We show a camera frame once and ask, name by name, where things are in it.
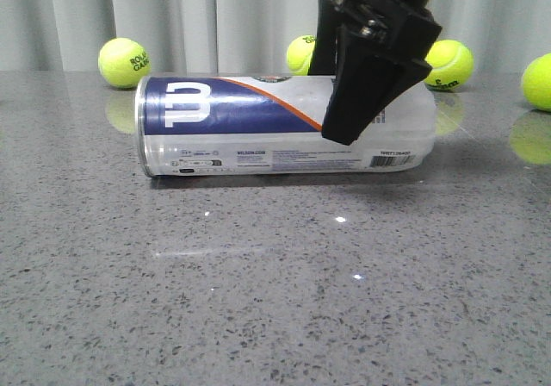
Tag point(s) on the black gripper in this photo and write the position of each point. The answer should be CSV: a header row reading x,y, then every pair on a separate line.
x,y
381,51

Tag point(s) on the clear Wilson tennis ball can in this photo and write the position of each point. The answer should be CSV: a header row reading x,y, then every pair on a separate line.
x,y
270,125

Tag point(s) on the tennis ball centre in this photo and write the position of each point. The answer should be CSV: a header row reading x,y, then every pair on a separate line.
x,y
299,54

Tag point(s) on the Wilson tennis ball right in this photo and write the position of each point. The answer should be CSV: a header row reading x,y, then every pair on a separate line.
x,y
452,64

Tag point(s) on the tennis ball far right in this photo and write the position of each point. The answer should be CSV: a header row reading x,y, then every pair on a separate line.
x,y
535,83

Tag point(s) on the tennis ball far left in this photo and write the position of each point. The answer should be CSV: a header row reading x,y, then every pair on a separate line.
x,y
123,62

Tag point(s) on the grey curtain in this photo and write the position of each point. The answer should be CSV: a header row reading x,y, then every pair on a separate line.
x,y
240,36

